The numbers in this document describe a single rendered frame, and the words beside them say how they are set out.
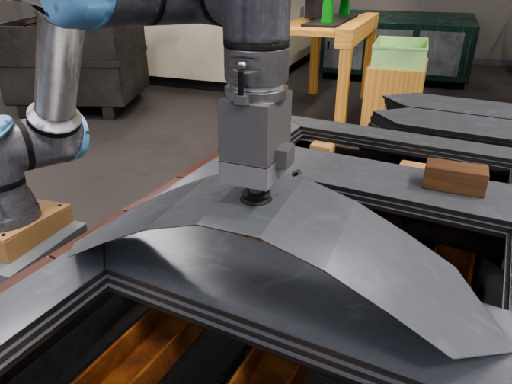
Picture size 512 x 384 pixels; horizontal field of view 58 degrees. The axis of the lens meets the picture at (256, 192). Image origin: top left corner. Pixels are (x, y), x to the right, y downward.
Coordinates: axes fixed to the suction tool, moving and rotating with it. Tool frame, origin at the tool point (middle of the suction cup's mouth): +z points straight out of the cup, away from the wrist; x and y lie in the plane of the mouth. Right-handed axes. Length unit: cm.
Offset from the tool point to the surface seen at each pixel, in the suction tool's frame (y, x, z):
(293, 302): -1.5, -6.4, 12.9
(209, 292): -4.2, 5.3, 12.9
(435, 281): 2.7, -23.7, 7.1
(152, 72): 395, 295, 83
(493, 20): 686, -60, 40
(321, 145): 67, 8, 16
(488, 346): -2.3, -30.5, 10.8
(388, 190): 39.5, -13.1, 12.9
